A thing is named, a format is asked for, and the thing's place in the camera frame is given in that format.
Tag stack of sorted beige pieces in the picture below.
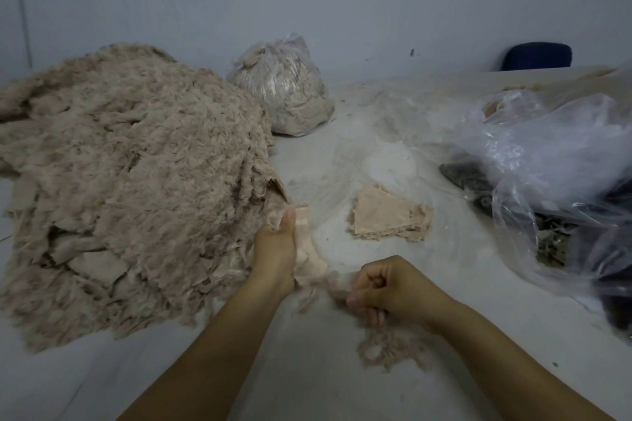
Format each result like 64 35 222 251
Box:
348 185 435 244

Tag person's right hand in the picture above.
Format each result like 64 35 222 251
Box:
344 255 461 330

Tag beige fur pile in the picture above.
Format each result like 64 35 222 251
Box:
482 66 616 119

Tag beige fabric piece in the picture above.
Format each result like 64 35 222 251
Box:
286 203 352 301

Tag person's left hand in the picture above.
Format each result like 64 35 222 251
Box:
245 209 300 301

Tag beige frayed thread scraps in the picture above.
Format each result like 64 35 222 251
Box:
355 322 433 374

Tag clear bag of beige scraps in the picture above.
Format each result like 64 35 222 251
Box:
227 34 337 137

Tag large clear plastic bag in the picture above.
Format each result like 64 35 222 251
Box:
452 75 632 338

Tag blue chair back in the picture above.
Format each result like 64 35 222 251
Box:
500 41 574 72

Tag person's right forearm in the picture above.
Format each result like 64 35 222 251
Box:
434 299 616 421

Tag person's left forearm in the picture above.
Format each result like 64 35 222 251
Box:
118 278 296 421

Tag large pile beige fabric scraps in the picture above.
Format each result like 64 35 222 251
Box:
0 43 292 354

